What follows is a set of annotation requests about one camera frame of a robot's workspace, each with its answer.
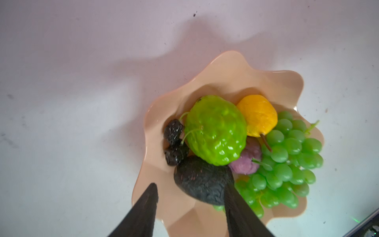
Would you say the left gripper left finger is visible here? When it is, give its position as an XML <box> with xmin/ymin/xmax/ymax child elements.
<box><xmin>109</xmin><ymin>183</ymin><xmax>159</xmax><ymax>237</ymax></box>

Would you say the green fake grape bunch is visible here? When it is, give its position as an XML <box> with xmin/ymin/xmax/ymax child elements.
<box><xmin>213</xmin><ymin>110</ymin><xmax>324</xmax><ymax>219</ymax></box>

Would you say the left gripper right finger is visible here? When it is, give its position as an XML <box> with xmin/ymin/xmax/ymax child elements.
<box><xmin>224</xmin><ymin>184</ymin><xmax>273</xmax><ymax>237</ymax></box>

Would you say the purple fake fig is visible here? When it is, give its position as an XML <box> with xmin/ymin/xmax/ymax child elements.
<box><xmin>229</xmin><ymin>136</ymin><xmax>262</xmax><ymax>175</ymax></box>

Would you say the pink wavy fruit bowl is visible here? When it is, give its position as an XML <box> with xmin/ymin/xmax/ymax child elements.
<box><xmin>131</xmin><ymin>50</ymin><xmax>325</xmax><ymax>237</ymax></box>

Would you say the aluminium front rail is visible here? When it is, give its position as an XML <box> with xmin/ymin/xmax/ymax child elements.
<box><xmin>343</xmin><ymin>209</ymin><xmax>379</xmax><ymax>237</ymax></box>

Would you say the black cherry pair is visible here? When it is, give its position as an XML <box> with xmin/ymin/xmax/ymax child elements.
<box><xmin>163</xmin><ymin>119</ymin><xmax>190</xmax><ymax>166</ymax></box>

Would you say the green bumpy custard apple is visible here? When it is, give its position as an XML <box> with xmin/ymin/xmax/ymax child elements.
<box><xmin>184</xmin><ymin>95</ymin><xmax>247</xmax><ymax>166</ymax></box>

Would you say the yellow fake pear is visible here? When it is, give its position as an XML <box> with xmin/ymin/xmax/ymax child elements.
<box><xmin>236</xmin><ymin>95</ymin><xmax>278</xmax><ymax>137</ymax></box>

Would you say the dark fake avocado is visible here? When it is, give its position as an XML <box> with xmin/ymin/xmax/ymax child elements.
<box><xmin>173</xmin><ymin>156</ymin><xmax>235</xmax><ymax>206</ymax></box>

